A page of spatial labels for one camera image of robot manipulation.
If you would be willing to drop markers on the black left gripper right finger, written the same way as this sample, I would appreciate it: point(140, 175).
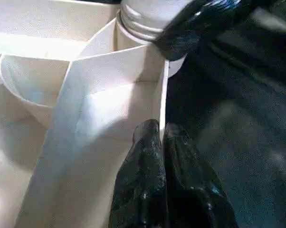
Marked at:
point(193, 190)

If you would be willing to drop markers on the white plastic table leg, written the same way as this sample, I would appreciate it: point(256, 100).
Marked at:
point(145, 14)

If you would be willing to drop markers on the black mat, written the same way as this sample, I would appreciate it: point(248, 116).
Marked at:
point(240, 118)

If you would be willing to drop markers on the white plastic table top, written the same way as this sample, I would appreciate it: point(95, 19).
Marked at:
point(62, 118)

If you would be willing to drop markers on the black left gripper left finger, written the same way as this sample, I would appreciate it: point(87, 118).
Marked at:
point(143, 185)

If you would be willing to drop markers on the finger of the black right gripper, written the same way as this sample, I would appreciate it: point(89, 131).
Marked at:
point(193, 26)

